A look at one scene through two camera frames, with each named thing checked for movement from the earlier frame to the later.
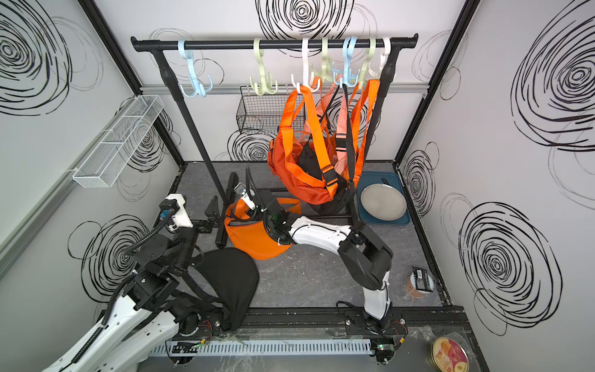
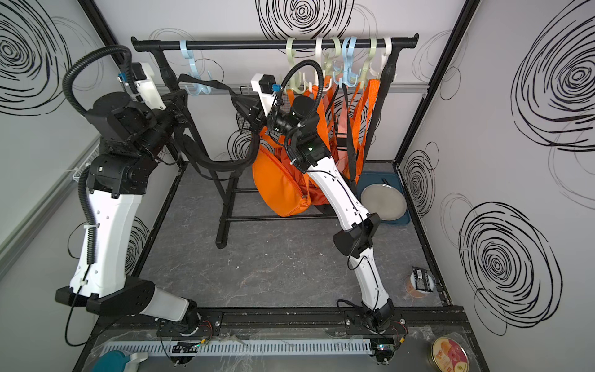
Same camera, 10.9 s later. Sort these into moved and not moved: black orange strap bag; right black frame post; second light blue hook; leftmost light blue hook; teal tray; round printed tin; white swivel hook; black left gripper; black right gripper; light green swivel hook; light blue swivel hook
Moved: black left gripper; black right gripper; black orange strap bag
Not moved: second light blue hook; leftmost light blue hook; light blue swivel hook; round printed tin; teal tray; white swivel hook; right black frame post; light green swivel hook
